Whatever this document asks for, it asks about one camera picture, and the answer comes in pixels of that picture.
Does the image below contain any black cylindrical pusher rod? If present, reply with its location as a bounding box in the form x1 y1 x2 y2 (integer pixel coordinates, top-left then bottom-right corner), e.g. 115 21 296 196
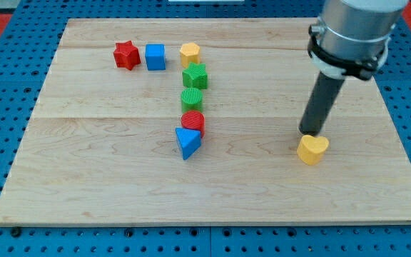
298 72 345 136

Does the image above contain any red cylinder block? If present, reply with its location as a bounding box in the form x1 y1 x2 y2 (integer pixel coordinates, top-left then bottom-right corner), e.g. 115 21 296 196
181 110 205 138

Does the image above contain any black cable clamp ring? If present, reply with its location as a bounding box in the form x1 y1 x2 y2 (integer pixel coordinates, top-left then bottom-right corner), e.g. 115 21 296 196
307 23 389 81

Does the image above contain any yellow hexagon block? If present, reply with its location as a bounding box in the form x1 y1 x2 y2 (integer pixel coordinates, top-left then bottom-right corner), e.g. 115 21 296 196
180 42 201 68

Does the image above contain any red star block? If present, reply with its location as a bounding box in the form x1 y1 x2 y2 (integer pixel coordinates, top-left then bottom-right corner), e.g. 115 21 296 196
113 41 141 71

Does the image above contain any wooden board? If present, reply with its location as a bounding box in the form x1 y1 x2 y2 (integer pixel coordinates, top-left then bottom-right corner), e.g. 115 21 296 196
0 18 411 227

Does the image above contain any blue triangle block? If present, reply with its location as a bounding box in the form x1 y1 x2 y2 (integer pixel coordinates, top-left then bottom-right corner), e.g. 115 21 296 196
175 127 202 160

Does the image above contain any yellow heart block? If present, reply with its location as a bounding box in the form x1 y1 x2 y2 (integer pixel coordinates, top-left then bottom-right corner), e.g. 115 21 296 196
296 135 330 166

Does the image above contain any blue cube block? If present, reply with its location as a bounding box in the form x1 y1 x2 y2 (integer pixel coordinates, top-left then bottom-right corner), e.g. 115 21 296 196
145 44 166 71

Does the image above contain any green cylinder block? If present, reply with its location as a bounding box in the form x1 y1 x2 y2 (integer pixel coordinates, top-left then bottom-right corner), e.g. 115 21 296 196
181 88 203 113

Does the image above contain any green star block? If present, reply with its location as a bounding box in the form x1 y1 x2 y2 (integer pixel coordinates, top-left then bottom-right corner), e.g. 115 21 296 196
182 62 208 89

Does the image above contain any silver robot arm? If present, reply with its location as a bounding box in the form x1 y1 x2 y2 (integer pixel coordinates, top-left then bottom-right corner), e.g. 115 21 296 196
308 0 408 81

